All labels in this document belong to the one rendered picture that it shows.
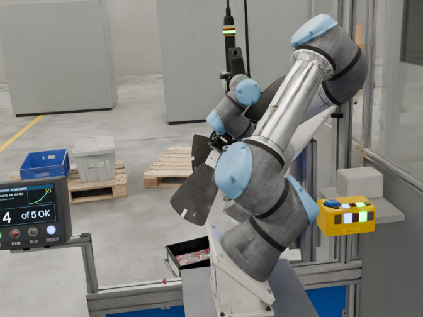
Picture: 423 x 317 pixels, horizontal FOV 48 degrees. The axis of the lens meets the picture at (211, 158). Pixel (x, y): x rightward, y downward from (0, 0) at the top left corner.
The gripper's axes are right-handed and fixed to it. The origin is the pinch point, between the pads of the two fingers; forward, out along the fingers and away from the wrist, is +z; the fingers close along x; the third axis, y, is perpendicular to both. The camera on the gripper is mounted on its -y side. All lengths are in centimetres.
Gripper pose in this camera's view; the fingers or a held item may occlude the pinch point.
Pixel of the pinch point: (230, 72)
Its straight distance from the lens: 178.3
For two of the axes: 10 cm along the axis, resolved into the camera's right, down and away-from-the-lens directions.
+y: 0.6, 9.5, 3.1
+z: -1.3, -3.0, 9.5
